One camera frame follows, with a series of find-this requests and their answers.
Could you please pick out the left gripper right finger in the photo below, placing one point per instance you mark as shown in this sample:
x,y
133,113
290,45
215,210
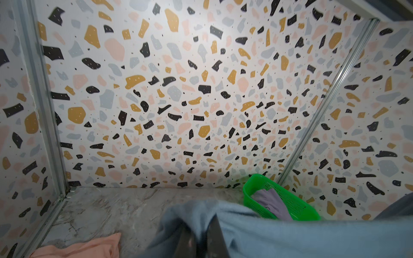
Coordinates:
x,y
215,243

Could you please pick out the folded pink t shirt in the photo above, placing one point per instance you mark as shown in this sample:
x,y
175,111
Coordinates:
x,y
105,247

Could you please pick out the grey blue t shirt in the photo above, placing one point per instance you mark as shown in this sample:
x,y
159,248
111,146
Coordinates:
x,y
246,235

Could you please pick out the corner aluminium post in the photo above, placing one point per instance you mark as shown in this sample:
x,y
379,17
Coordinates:
x,y
32,48
348,64

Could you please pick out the left corner aluminium post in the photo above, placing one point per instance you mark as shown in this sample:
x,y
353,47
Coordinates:
x,y
32,48

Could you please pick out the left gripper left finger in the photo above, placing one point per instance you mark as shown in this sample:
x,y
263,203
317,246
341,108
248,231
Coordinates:
x,y
186,246

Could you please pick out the green plastic basket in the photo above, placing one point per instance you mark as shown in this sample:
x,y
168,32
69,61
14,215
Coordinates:
x,y
297,208

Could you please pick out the right corner aluminium post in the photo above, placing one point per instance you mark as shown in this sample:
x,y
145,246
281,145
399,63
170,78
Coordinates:
x,y
348,64

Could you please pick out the lilac t shirt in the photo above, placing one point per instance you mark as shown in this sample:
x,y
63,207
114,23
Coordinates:
x,y
271,201

